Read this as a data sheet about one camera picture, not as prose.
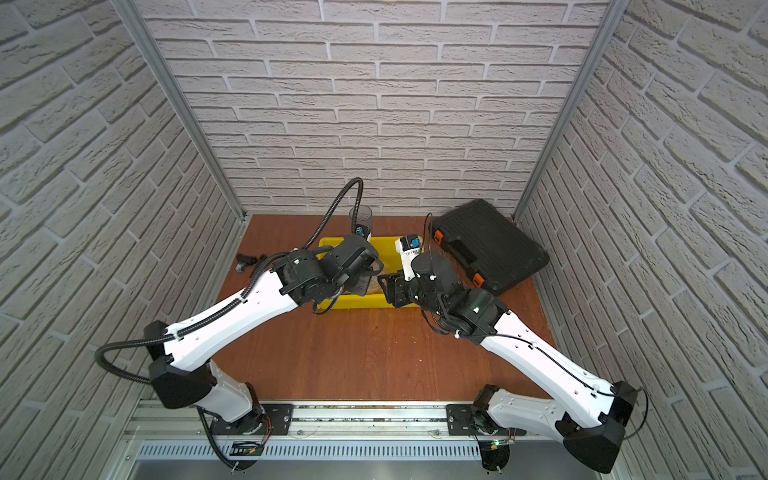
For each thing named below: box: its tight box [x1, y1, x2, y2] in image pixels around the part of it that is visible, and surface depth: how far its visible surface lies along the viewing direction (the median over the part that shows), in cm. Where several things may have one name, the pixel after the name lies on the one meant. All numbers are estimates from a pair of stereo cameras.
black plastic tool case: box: [431, 199, 550, 295], surface depth 105 cm
